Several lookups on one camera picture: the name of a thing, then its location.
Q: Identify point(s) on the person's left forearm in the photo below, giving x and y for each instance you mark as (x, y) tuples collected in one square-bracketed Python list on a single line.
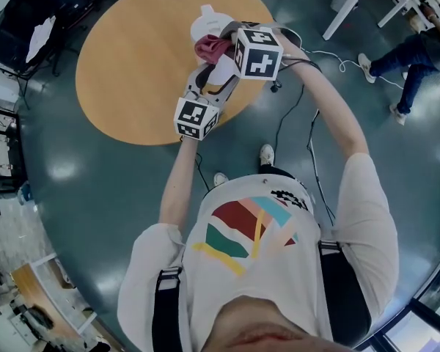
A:
[(177, 185)]

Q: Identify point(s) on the white kettle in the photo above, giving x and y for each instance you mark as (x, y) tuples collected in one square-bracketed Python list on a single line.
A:
[(209, 26)]

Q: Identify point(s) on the black metal frame cart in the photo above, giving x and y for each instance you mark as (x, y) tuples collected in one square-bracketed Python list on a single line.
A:
[(3, 141)]

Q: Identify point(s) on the white printed t-shirt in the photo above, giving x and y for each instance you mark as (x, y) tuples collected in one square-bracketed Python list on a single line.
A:
[(278, 299)]

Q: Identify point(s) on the person's white shoe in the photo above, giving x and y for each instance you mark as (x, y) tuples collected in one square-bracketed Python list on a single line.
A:
[(220, 179), (267, 154)]

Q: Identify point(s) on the white rag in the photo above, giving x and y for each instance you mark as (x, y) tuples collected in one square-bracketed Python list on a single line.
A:
[(40, 39)]

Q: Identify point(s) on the person's left white shoe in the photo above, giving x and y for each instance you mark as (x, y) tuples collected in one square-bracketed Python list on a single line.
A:
[(220, 179)]

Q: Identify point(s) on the black storage crate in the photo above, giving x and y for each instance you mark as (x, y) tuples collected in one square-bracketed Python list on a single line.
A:
[(11, 20)]

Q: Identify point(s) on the person's right white shoe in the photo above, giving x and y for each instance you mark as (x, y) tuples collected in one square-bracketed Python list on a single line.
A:
[(267, 154)]

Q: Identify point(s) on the person's head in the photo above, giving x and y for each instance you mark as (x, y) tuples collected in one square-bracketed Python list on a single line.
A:
[(267, 332)]

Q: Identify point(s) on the pink cloth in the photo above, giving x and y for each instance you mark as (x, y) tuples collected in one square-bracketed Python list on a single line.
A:
[(210, 50)]

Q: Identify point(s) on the black striped trousers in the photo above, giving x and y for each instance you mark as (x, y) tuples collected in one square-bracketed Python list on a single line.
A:
[(278, 171)]

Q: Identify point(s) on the wooden cabinet with white frame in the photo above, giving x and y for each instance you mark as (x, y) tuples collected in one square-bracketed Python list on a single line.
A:
[(33, 284)]

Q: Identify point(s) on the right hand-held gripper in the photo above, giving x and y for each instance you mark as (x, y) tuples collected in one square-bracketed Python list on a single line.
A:
[(258, 55)]

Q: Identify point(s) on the black wrist band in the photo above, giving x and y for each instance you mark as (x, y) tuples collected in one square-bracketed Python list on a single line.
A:
[(297, 61)]

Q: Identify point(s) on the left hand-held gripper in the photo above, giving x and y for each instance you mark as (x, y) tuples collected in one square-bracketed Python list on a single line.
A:
[(192, 117)]

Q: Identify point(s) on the person's right forearm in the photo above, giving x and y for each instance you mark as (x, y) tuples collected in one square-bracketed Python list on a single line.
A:
[(330, 101)]

